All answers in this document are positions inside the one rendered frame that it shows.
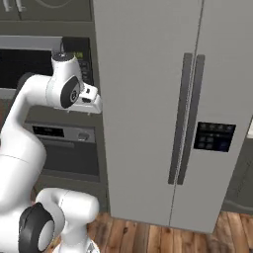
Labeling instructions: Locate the steel built-in oven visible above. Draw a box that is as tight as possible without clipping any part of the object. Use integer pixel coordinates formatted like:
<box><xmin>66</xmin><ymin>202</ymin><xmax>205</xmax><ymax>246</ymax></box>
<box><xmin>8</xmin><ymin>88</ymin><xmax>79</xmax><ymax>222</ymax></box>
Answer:
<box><xmin>23</xmin><ymin>121</ymin><xmax>101</xmax><ymax>183</ymax></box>

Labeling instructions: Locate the grey two-door fridge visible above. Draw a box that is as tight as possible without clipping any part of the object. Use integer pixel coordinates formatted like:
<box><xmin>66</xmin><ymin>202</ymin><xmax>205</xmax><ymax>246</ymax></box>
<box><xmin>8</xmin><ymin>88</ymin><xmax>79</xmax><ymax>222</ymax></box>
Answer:
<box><xmin>92</xmin><ymin>0</ymin><xmax>253</xmax><ymax>235</ymax></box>

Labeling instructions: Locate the black microwave oven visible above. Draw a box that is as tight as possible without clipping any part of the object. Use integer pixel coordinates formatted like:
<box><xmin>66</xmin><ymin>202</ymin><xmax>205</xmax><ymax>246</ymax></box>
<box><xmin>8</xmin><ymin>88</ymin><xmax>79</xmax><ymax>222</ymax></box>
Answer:
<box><xmin>0</xmin><ymin>35</ymin><xmax>95</xmax><ymax>100</ymax></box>

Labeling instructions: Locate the grey tall oven cabinet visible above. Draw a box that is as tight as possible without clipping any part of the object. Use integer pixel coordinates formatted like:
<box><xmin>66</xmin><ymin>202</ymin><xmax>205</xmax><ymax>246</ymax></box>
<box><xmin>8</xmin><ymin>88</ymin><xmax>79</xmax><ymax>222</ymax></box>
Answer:
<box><xmin>0</xmin><ymin>0</ymin><xmax>111</xmax><ymax>213</ymax></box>

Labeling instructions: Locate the grey cupboard run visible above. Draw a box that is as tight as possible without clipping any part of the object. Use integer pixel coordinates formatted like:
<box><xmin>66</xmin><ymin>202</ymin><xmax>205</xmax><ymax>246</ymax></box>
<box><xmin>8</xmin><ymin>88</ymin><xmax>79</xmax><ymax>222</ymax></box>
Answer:
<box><xmin>220</xmin><ymin>115</ymin><xmax>253</xmax><ymax>215</ymax></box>

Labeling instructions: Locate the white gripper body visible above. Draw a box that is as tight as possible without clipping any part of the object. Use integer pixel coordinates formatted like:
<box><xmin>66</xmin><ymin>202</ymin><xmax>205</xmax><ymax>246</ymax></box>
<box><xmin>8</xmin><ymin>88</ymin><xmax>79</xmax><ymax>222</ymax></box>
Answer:
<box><xmin>67</xmin><ymin>92</ymin><xmax>104</xmax><ymax>116</ymax></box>

